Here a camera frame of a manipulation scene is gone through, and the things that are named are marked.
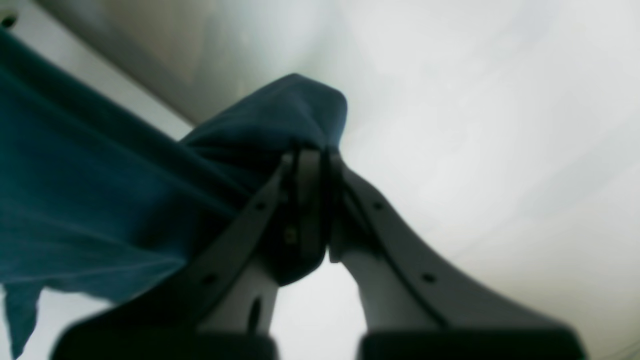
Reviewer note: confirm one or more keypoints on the dark navy T-shirt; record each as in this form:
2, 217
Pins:
95, 200

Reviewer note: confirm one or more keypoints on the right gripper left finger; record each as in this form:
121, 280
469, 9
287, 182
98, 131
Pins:
220, 306

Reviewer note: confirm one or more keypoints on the left table cable grommet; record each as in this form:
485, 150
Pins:
8, 18

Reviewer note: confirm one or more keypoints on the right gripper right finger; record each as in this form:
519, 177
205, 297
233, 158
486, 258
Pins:
419, 306

